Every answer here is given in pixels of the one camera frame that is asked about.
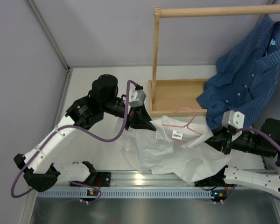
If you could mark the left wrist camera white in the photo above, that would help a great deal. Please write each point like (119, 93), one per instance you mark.
(136, 97)

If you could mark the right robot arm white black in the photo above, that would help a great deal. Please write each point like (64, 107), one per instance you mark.
(264, 142)

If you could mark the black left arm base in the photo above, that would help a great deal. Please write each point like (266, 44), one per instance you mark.
(102, 179)

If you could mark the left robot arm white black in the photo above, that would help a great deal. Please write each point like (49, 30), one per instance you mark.
(38, 167)

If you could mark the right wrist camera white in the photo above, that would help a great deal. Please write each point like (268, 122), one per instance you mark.
(234, 119)

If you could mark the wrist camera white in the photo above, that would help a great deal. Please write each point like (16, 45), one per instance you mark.
(136, 97)
(234, 119)

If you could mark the blue checkered shirt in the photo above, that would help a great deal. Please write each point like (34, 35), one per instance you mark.
(246, 77)

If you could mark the wooden clothes rack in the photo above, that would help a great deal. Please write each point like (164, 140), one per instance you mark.
(173, 89)

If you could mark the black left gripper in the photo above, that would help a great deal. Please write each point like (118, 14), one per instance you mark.
(138, 117)

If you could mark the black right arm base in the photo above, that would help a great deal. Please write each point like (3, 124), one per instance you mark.
(209, 184)

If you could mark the aluminium corner frame post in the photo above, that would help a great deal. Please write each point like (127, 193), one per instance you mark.
(67, 69)

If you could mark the white shirt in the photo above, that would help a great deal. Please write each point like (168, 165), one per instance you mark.
(175, 147)

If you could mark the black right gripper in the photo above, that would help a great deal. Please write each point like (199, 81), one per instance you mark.
(221, 137)

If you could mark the aluminium mounting rail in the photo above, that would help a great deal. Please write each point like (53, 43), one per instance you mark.
(151, 178)

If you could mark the slotted cable duct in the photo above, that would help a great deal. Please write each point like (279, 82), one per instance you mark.
(131, 193)

